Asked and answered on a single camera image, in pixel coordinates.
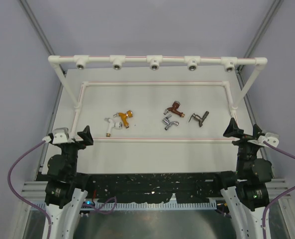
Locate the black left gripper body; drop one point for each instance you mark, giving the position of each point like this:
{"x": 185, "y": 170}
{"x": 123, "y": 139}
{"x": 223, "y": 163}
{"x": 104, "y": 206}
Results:
{"x": 71, "y": 151}

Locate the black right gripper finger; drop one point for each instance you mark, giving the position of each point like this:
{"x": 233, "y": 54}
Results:
{"x": 257, "y": 132}
{"x": 233, "y": 130}

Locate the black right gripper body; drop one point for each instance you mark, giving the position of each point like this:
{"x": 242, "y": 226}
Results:
{"x": 246, "y": 150}

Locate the white chrome knob faucet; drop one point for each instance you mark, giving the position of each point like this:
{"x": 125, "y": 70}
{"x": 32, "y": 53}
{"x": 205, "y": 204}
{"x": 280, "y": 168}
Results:
{"x": 112, "y": 125}

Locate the white pipe frame rack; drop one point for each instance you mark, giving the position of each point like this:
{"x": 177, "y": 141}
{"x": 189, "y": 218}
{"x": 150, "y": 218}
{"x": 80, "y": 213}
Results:
{"x": 154, "y": 62}

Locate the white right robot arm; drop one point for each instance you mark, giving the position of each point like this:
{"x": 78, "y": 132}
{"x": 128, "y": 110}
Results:
{"x": 244, "y": 190}

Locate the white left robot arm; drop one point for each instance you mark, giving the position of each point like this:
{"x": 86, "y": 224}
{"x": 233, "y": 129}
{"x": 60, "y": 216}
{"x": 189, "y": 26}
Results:
{"x": 66, "y": 188}

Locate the dark grey lever faucet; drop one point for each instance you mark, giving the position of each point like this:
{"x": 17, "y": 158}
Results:
{"x": 198, "y": 118}

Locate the orange faucet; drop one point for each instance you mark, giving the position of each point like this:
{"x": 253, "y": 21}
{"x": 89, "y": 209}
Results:
{"x": 124, "y": 117}

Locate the red brown faucet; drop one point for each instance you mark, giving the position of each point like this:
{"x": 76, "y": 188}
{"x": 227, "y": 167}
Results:
{"x": 174, "y": 109}

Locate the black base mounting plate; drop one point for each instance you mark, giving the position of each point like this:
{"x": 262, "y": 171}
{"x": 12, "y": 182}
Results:
{"x": 156, "y": 188}

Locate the chrome silver faucet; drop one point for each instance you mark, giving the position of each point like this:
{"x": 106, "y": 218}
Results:
{"x": 166, "y": 121}

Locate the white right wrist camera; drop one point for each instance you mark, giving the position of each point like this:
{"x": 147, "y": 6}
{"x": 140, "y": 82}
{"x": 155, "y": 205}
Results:
{"x": 266, "y": 140}

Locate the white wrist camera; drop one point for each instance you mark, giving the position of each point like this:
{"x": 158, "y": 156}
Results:
{"x": 266, "y": 140}
{"x": 58, "y": 136}

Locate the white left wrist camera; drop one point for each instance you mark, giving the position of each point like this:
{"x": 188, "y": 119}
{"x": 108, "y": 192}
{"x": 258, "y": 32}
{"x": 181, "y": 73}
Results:
{"x": 58, "y": 136}

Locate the white slotted cable duct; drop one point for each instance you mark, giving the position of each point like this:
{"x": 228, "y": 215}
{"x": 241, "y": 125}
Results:
{"x": 169, "y": 206}

